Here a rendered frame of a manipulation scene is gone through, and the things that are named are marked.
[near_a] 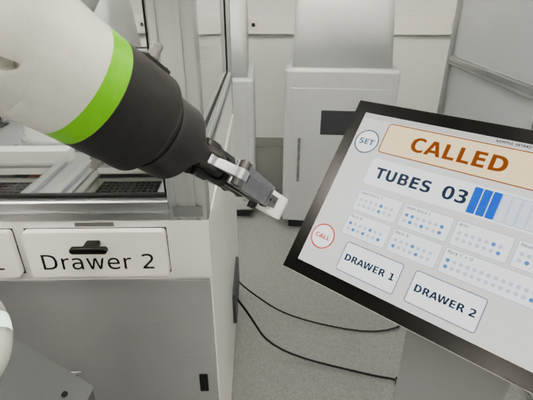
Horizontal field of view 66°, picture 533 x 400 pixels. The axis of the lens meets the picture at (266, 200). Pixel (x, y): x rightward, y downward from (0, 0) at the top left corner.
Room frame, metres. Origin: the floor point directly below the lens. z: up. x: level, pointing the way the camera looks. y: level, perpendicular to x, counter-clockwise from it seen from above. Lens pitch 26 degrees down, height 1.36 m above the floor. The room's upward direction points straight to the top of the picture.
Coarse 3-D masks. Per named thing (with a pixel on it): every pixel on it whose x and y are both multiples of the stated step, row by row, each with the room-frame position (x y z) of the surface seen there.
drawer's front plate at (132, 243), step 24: (24, 240) 0.72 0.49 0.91; (48, 240) 0.72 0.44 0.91; (72, 240) 0.72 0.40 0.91; (120, 240) 0.72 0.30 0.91; (144, 240) 0.72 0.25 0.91; (48, 264) 0.72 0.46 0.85; (96, 264) 0.72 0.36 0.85; (120, 264) 0.72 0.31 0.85; (144, 264) 0.72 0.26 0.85; (168, 264) 0.73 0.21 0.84
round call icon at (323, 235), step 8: (320, 224) 0.58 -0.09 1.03; (328, 224) 0.57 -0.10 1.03; (312, 232) 0.58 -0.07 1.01; (320, 232) 0.57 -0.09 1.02; (328, 232) 0.56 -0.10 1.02; (336, 232) 0.56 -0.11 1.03; (312, 240) 0.57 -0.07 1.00; (320, 240) 0.56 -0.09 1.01; (328, 240) 0.55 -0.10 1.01; (320, 248) 0.55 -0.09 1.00; (328, 248) 0.54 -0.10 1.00
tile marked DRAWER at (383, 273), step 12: (348, 240) 0.54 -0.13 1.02; (348, 252) 0.53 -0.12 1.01; (360, 252) 0.52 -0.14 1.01; (372, 252) 0.51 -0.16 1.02; (336, 264) 0.52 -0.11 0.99; (348, 264) 0.51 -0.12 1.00; (360, 264) 0.50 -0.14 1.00; (372, 264) 0.50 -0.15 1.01; (384, 264) 0.49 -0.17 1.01; (396, 264) 0.48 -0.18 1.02; (360, 276) 0.49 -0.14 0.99; (372, 276) 0.48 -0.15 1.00; (384, 276) 0.48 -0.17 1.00; (396, 276) 0.47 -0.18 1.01; (384, 288) 0.47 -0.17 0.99
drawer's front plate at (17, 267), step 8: (0, 232) 0.72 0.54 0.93; (8, 232) 0.73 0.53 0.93; (0, 240) 0.72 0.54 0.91; (8, 240) 0.72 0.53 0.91; (0, 248) 0.72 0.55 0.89; (8, 248) 0.72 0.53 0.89; (16, 248) 0.73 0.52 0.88; (0, 256) 0.72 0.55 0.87; (8, 256) 0.72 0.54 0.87; (16, 256) 0.72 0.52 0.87; (0, 264) 0.72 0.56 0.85; (8, 264) 0.72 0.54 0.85; (16, 264) 0.72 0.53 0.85; (0, 272) 0.72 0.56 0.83; (8, 272) 0.72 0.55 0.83; (16, 272) 0.72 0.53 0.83
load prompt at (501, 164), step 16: (400, 128) 0.63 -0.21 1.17; (384, 144) 0.63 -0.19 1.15; (400, 144) 0.61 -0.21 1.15; (416, 144) 0.60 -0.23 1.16; (432, 144) 0.59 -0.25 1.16; (448, 144) 0.57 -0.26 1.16; (464, 144) 0.56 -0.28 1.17; (480, 144) 0.55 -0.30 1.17; (496, 144) 0.54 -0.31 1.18; (416, 160) 0.58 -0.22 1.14; (432, 160) 0.57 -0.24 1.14; (448, 160) 0.56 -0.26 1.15; (464, 160) 0.55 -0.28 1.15; (480, 160) 0.54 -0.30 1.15; (496, 160) 0.53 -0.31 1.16; (512, 160) 0.52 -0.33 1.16; (528, 160) 0.51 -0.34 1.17; (480, 176) 0.52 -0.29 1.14; (496, 176) 0.51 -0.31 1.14; (512, 176) 0.50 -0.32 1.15; (528, 176) 0.49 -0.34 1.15
